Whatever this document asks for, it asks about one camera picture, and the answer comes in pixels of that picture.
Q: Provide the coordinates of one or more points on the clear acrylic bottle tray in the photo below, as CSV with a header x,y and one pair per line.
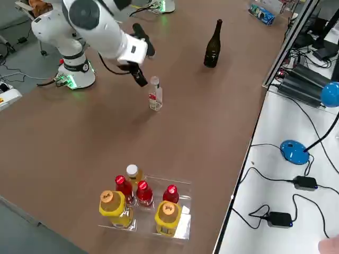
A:
x,y
182,190

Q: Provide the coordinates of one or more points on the clear drink bottle red label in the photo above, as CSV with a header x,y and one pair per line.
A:
x,y
155,103

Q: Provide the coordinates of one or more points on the dark glass bottle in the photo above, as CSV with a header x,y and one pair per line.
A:
x,y
212,53

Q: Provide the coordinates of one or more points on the white equipment box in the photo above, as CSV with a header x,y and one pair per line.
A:
x,y
10,99

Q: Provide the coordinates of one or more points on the small yellow drink bottle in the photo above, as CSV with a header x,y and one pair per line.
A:
x,y
133,173

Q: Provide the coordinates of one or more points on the teal snack packet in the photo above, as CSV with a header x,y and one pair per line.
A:
x,y
254,9

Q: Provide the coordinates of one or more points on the clear acrylic snack shelf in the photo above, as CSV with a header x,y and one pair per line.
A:
x,y
275,6

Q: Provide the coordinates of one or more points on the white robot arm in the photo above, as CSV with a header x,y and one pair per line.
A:
x,y
167,5
100,34

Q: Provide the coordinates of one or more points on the black monitor with stand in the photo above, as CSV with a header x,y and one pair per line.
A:
x,y
324,53

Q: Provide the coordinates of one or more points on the blue desk lamp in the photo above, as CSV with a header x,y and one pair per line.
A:
x,y
294,152

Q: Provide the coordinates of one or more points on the black power adapter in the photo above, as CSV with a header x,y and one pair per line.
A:
x,y
305,183
279,219

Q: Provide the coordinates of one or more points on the aluminium frame post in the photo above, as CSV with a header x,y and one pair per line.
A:
x,y
288,45

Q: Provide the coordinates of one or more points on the large yellow drink bottle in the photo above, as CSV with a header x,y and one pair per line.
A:
x,y
167,217
114,209

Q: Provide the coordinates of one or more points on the black power supply brick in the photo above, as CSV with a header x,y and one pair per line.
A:
x,y
310,75
299,92

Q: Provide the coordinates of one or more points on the blue cookie packet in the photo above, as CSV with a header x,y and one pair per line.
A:
x,y
266,16

